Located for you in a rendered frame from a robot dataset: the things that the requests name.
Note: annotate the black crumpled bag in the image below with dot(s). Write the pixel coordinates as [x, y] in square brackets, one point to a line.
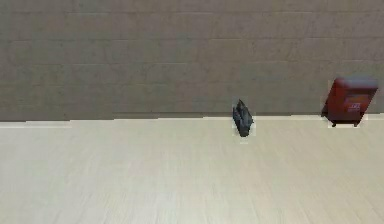
[242, 120]

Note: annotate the red box on legs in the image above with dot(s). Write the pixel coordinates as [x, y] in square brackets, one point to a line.
[348, 100]

